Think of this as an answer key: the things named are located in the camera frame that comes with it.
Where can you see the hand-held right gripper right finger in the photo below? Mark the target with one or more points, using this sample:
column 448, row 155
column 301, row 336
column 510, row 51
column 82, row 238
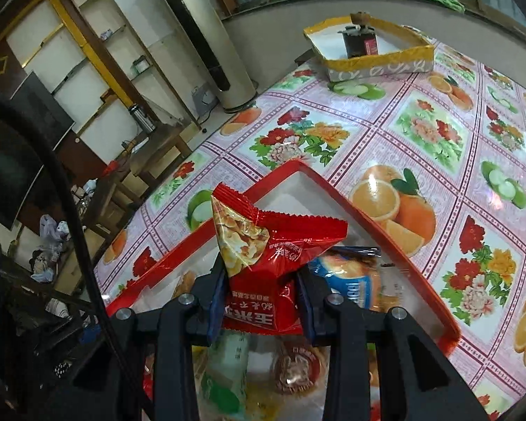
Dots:
column 307, row 311

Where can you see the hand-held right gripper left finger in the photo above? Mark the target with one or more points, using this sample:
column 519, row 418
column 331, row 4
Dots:
column 217, row 305

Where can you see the red shiny snack packet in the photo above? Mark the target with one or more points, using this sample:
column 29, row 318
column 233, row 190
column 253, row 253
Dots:
column 271, row 254

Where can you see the red plastic tray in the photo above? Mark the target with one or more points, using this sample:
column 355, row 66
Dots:
column 377, row 237

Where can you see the blue bread packet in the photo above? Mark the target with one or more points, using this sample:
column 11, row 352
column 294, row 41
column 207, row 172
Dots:
column 350, row 280

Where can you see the round pastry packet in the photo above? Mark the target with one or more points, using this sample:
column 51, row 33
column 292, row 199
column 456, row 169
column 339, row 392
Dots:
column 300, row 368

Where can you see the pale green snack packet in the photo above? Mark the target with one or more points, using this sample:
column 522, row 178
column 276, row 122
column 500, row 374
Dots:
column 223, row 368

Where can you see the white plastic bag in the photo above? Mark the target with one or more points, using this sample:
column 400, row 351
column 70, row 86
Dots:
column 55, row 232

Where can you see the wooden side table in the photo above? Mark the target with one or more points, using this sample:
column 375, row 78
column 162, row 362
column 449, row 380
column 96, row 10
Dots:
column 149, row 158

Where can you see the black television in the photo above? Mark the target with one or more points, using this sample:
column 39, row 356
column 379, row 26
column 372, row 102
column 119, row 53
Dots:
column 17, row 153

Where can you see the steel thermos flask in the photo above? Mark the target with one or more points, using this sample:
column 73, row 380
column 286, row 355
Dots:
column 141, row 118

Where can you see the floral fruit print tablecloth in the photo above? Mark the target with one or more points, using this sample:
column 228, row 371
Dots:
column 421, row 140

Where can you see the small green box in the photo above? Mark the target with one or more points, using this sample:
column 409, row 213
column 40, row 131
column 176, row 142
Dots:
column 141, row 66

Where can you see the white tower air conditioner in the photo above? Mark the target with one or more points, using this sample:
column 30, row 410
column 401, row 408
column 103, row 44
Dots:
column 219, row 52

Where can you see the yellow patterned cardboard box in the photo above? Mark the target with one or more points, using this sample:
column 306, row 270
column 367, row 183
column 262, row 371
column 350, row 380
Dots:
column 377, row 68

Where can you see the dark jar with cork lid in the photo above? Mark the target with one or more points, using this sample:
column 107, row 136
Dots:
column 357, row 41

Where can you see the wooden shelf cabinet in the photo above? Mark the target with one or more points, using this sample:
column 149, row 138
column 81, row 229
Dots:
column 83, row 61

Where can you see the green cloth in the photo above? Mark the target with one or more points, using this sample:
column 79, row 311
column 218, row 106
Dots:
column 447, row 0

